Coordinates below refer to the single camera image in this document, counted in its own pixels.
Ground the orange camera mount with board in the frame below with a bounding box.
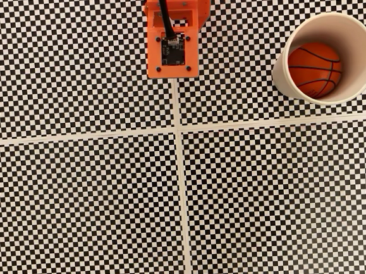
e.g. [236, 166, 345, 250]
[140, 0, 202, 82]

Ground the black white checkerboard paper sheet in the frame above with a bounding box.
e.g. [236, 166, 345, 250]
[168, 0, 366, 130]
[0, 129, 188, 274]
[0, 0, 177, 143]
[178, 116, 366, 274]

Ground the black camera cable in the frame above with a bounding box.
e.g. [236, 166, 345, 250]
[156, 0, 178, 42]

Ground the small orange foam basketball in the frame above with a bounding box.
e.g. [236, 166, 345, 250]
[286, 39, 345, 101]

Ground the cream paper cup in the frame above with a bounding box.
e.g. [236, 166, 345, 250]
[267, 8, 366, 110]

